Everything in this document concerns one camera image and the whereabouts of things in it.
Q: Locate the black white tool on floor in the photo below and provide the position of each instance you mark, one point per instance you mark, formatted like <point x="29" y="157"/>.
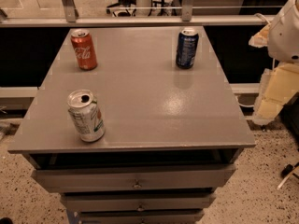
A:
<point x="287" y="172"/>

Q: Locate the middle grey drawer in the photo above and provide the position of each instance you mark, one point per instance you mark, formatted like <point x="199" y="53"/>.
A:
<point x="138" y="202"/>

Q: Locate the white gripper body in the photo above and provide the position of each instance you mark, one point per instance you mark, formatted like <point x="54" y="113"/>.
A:
<point x="285" y="34"/>

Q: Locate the grey drawer cabinet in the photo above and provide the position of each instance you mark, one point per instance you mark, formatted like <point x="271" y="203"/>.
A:
<point x="154" y="113"/>

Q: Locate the red coca-cola can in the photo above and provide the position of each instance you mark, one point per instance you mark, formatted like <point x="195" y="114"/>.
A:
<point x="82" y="43"/>

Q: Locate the white green 7up can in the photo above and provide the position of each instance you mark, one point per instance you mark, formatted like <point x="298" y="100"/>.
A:
<point x="86" y="115"/>

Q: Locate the black office chair base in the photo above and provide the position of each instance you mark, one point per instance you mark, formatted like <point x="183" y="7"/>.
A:
<point x="139" y="8"/>

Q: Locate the metal frame rail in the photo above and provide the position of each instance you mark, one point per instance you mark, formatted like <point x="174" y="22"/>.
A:
<point x="92" y="13"/>

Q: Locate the top grey drawer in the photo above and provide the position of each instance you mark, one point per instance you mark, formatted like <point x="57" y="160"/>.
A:
<point x="134" y="178"/>

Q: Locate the grey drawer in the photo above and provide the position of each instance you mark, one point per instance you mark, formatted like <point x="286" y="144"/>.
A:
<point x="147" y="217"/>
<point x="134" y="178"/>
<point x="138" y="202"/>

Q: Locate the blue pepsi can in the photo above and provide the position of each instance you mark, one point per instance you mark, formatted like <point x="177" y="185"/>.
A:
<point x="186" y="48"/>

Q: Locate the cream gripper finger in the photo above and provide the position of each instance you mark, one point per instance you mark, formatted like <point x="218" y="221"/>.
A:
<point x="260" y="39"/>
<point x="277" y="87"/>

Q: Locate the bottom grey drawer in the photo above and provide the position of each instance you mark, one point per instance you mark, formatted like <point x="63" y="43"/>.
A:
<point x="147" y="217"/>

